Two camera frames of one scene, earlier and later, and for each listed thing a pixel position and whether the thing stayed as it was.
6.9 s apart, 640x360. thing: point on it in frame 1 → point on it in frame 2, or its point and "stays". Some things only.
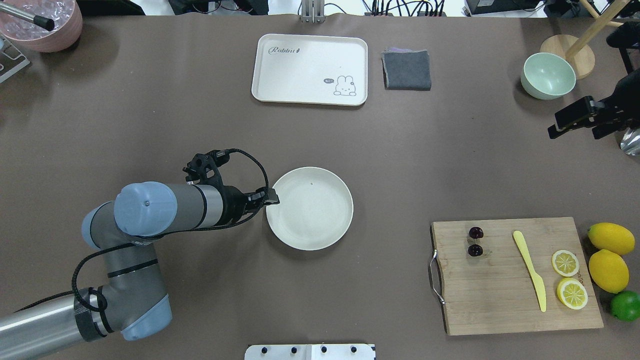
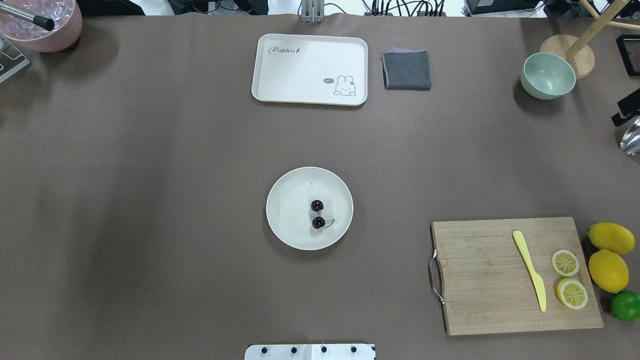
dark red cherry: x=475 y=250 → x=318 y=222
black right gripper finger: x=580 y=114 → x=629 y=107
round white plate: x=315 y=209 stays
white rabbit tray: x=310 y=69 stays
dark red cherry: x=476 y=232 → x=317 y=205
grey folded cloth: x=406 y=69 stays
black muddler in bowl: x=43 y=22 stays
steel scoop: x=630 y=143 stays
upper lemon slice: x=565 y=263 stays
